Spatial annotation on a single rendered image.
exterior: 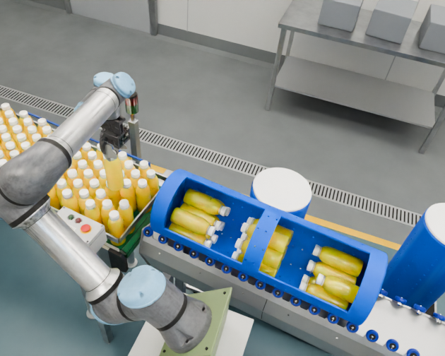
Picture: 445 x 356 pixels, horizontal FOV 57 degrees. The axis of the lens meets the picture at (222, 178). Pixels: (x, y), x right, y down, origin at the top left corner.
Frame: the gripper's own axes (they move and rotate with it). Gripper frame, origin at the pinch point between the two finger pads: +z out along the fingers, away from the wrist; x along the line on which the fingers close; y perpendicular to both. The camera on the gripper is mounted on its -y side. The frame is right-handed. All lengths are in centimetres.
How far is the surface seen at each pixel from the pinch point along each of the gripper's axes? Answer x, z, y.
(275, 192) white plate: 39, 26, 59
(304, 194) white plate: 45, 26, 71
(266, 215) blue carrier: 8, 7, 63
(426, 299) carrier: 49, 68, 144
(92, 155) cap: 13.2, 21.6, -23.5
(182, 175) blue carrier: 10.4, 7.3, 25.8
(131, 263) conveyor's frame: 26, 126, -20
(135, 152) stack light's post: 41, 39, -20
